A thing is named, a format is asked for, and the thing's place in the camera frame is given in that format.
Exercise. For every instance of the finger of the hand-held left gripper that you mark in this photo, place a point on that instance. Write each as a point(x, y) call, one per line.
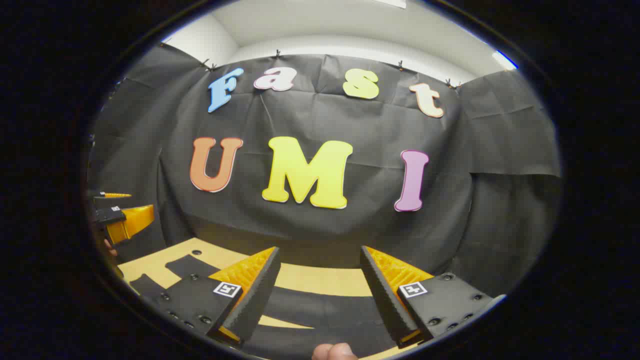
point(127, 222)
point(112, 195)

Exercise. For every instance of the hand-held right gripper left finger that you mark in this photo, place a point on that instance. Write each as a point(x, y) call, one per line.
point(260, 295)

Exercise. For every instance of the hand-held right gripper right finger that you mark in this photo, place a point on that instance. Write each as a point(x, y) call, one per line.
point(382, 295)

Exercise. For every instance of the dark grey jeans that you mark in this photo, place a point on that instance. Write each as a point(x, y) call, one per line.
point(325, 310)

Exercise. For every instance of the black backdrop cloth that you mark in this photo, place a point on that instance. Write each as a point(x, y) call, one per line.
point(300, 115)

